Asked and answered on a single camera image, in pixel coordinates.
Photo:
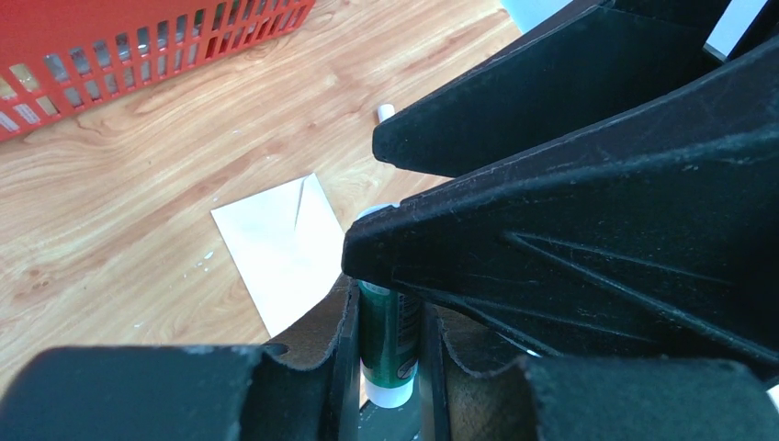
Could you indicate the white glue stick cap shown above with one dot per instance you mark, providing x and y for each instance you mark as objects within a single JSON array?
[{"x": 385, "y": 111}]

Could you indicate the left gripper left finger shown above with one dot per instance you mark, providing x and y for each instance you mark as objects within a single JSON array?
[{"x": 301, "y": 385}]

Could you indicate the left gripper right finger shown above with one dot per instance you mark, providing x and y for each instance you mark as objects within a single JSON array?
[{"x": 476, "y": 385}]

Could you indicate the red plastic shopping basket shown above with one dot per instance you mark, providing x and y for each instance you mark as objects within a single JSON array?
[{"x": 60, "y": 58}]

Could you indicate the cream paper envelope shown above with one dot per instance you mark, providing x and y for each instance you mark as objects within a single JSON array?
[{"x": 286, "y": 243}]

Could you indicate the green white glue stick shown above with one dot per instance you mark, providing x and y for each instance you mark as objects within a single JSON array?
[{"x": 389, "y": 326}]

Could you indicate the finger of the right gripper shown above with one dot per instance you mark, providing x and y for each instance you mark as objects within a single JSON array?
[
  {"x": 652, "y": 233},
  {"x": 588, "y": 62}
]

